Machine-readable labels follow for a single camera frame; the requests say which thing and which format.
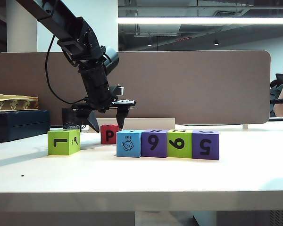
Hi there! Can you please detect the green foam block with nine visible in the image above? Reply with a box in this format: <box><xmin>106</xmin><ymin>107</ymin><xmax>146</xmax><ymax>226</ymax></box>
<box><xmin>166</xmin><ymin>129</ymin><xmax>193</xmax><ymax>159</ymax></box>

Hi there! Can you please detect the white ceiling light strip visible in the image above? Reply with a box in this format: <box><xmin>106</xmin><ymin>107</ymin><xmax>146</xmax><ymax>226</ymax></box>
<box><xmin>117</xmin><ymin>17</ymin><xmax>283</xmax><ymax>25</ymax></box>

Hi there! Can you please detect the purple foam block with nine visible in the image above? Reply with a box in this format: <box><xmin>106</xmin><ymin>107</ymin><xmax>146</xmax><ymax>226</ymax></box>
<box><xmin>141</xmin><ymin>129</ymin><xmax>168</xmax><ymax>159</ymax></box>

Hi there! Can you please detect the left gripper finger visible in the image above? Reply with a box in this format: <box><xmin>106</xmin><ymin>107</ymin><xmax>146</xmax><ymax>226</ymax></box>
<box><xmin>115</xmin><ymin>107</ymin><xmax>130</xmax><ymax>131</ymax></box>
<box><xmin>81</xmin><ymin>108</ymin><xmax>101</xmax><ymax>134</ymax></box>

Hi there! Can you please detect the brown fabric desk divider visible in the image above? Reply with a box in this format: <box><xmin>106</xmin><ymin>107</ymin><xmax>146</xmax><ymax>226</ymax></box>
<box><xmin>0</xmin><ymin>50</ymin><xmax>272</xmax><ymax>125</ymax></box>

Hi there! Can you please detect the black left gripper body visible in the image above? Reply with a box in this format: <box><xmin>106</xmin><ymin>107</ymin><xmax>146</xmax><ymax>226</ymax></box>
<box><xmin>71</xmin><ymin>63</ymin><xmax>137</xmax><ymax>118</ymax></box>

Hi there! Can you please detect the red foam block with P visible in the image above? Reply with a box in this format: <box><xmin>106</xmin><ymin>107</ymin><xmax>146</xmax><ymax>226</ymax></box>
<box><xmin>100</xmin><ymin>124</ymin><xmax>120</xmax><ymax>145</ymax></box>

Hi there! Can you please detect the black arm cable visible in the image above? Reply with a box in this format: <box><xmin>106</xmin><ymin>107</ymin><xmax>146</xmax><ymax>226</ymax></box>
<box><xmin>45</xmin><ymin>35</ymin><xmax>89</xmax><ymax>105</ymax></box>

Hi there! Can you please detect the green foam block with L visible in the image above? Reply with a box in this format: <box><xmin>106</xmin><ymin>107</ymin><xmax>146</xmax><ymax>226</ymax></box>
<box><xmin>47</xmin><ymin>129</ymin><xmax>81</xmax><ymax>156</ymax></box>

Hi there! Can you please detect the yellow box on case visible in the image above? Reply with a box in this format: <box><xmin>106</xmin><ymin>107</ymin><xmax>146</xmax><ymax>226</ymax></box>
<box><xmin>0</xmin><ymin>94</ymin><xmax>40</xmax><ymax>111</ymax></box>

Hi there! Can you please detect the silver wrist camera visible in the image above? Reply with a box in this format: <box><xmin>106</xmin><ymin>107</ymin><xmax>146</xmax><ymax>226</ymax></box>
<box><xmin>109</xmin><ymin>85</ymin><xmax>125</xmax><ymax>97</ymax></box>

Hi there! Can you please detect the dark blue hard case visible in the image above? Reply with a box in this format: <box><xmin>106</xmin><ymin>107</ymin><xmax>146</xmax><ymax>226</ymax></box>
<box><xmin>0</xmin><ymin>109</ymin><xmax>50</xmax><ymax>144</ymax></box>

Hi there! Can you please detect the black mug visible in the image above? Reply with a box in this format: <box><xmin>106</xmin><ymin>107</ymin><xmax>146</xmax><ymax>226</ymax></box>
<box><xmin>61</xmin><ymin>108</ymin><xmax>89</xmax><ymax>130</ymax></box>

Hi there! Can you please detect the purple foam block with five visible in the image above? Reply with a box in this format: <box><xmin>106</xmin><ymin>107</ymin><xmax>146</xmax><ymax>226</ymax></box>
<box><xmin>191</xmin><ymin>130</ymin><xmax>220</xmax><ymax>161</ymax></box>

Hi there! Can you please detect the blue foam block with fish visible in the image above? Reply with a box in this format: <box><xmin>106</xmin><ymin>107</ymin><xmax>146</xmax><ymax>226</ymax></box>
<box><xmin>116</xmin><ymin>130</ymin><xmax>142</xmax><ymax>158</ymax></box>

